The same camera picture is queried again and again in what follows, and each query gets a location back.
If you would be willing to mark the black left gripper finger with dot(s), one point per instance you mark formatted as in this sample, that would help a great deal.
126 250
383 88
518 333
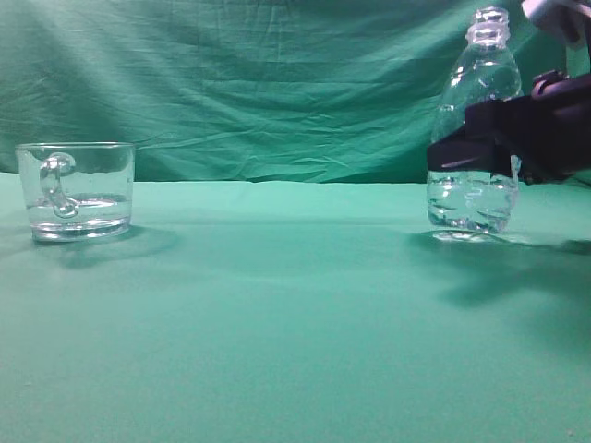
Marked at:
460 152

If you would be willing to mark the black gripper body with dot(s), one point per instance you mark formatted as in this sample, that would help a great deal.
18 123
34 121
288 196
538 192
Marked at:
549 129

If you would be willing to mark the clear plastic water bottle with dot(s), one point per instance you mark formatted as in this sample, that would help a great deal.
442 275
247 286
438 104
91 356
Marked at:
472 184

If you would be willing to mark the green backdrop cloth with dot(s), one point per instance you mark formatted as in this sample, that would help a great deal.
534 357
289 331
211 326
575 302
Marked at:
306 91

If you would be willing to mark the green table cloth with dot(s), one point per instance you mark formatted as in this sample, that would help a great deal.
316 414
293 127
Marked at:
283 312

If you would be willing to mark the clear glass mug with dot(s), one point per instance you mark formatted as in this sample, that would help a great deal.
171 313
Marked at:
75 191

